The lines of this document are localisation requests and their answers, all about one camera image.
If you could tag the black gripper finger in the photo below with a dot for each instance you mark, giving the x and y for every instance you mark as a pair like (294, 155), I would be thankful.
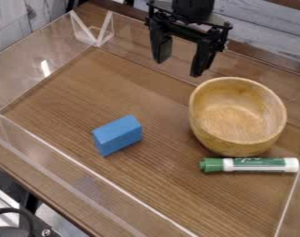
(161, 42)
(202, 59)

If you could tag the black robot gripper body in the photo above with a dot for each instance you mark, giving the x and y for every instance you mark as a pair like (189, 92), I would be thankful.
(189, 19)

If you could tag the blue rectangular block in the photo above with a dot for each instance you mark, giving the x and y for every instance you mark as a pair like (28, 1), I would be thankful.
(117, 135)

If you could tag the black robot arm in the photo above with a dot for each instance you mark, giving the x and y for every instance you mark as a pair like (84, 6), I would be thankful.
(189, 20)

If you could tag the light wooden bowl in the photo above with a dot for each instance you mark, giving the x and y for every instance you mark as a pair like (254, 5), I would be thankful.
(237, 116)

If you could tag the clear acrylic tray walls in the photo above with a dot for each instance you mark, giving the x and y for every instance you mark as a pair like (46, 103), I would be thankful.
(83, 72)

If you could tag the green and white marker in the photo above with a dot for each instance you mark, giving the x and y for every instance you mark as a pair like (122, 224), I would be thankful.
(278, 164)

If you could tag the black metal stand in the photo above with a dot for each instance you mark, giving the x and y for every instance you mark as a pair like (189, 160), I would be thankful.
(31, 225)

